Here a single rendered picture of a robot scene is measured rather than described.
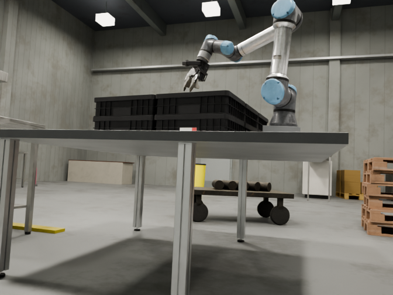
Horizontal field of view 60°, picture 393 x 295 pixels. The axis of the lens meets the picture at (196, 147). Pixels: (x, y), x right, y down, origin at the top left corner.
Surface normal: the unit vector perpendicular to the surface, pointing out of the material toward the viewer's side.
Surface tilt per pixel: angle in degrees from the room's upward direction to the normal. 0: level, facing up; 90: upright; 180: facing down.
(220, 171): 90
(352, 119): 90
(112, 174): 90
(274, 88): 97
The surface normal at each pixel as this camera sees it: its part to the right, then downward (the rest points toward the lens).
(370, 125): -0.29, -0.08
